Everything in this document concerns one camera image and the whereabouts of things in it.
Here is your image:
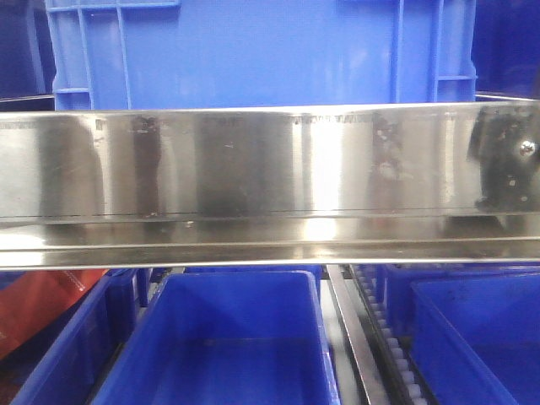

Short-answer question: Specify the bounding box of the blue crate on upper shelf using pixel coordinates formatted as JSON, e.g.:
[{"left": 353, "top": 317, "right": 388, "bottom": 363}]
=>
[{"left": 46, "top": 1, "right": 476, "bottom": 110}]

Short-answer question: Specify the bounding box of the stainless steel shelf beam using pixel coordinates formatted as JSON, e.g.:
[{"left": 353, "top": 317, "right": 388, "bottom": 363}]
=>
[{"left": 1, "top": 100, "right": 539, "bottom": 270}]

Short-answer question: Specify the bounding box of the blue bin lower right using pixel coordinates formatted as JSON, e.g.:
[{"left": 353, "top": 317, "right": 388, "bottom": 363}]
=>
[{"left": 383, "top": 264, "right": 539, "bottom": 404}]

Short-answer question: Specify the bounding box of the white roller track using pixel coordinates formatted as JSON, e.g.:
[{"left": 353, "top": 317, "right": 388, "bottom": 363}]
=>
[{"left": 350, "top": 265, "right": 429, "bottom": 404}]

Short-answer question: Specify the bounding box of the red bag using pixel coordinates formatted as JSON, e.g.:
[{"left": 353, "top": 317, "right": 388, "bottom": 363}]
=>
[{"left": 1, "top": 267, "right": 108, "bottom": 359}]

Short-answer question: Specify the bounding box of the blue bin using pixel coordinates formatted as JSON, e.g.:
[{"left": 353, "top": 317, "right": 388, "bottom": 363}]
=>
[
  {"left": 94, "top": 271, "right": 340, "bottom": 404},
  {"left": 10, "top": 269, "right": 140, "bottom": 404},
  {"left": 383, "top": 264, "right": 539, "bottom": 404}
]

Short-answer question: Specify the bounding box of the steel shelf divider rail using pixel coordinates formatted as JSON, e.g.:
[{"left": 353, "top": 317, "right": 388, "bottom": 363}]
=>
[{"left": 327, "top": 265, "right": 391, "bottom": 404}]

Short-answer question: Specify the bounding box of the blue bin lower centre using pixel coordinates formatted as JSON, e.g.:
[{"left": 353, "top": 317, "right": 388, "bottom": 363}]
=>
[{"left": 94, "top": 271, "right": 340, "bottom": 404}]

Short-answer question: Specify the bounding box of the blue bin lower left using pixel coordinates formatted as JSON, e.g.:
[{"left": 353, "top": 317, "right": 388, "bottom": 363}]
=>
[{"left": 10, "top": 269, "right": 140, "bottom": 404}]

